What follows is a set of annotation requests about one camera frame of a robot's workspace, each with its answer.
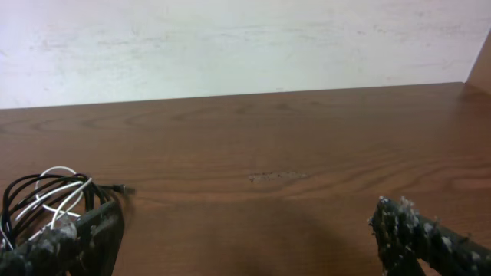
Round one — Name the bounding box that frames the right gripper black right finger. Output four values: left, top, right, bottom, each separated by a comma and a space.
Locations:
368, 196, 490, 276

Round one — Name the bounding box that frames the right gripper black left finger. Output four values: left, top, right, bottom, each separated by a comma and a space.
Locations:
1, 202, 124, 276

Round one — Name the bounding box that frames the white cable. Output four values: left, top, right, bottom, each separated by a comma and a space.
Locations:
0, 166, 94, 250

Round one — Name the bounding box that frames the long black cable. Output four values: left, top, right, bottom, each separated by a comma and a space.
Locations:
0, 172, 136, 250

